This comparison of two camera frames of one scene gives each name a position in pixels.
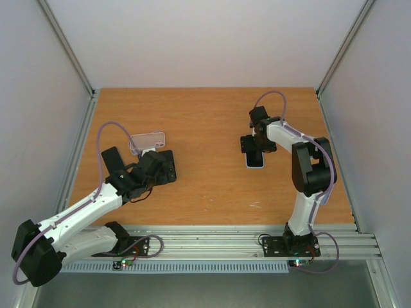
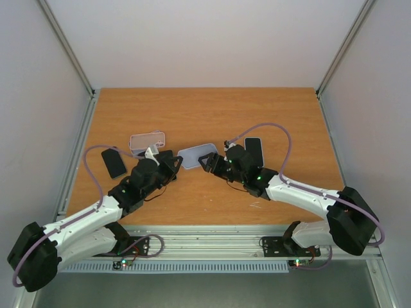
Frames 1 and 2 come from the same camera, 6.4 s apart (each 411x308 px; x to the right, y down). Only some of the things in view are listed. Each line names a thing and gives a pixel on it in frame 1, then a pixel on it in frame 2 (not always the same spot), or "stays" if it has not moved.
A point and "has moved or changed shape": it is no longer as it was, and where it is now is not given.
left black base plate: (128, 246) stays
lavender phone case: (325, 198) has moved or changed shape
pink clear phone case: (147, 141) stays
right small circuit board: (298, 263) stays
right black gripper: (257, 144) -> (215, 163)
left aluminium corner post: (67, 49) stays
